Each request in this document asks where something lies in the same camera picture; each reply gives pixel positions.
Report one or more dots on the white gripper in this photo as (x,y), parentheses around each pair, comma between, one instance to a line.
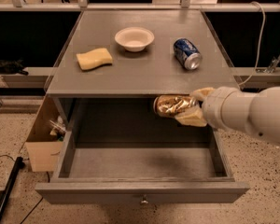
(216,106)

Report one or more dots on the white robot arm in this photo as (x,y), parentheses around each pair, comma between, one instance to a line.
(264,118)

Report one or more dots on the grey cabinet with counter top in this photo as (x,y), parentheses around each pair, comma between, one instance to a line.
(121,94)

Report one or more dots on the blue soda can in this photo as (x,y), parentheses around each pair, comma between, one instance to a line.
(187,54)

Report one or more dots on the grey open top drawer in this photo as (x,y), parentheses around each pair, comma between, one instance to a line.
(115,165)

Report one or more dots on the metal drawer knob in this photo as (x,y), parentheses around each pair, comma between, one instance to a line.
(144,200)

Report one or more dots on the white foam bowl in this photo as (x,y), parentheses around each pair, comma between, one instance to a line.
(134,39)

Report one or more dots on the yellow sponge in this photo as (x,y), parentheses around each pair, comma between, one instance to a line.
(94,58)

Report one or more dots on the cardboard box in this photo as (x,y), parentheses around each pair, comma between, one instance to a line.
(44,148)

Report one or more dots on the black pole on floor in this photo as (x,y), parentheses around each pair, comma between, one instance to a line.
(4,196)

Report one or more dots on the black object on left shelf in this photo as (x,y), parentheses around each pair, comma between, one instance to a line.
(12,67)

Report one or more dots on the metal bracket right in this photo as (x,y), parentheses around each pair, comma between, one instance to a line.
(274,62)

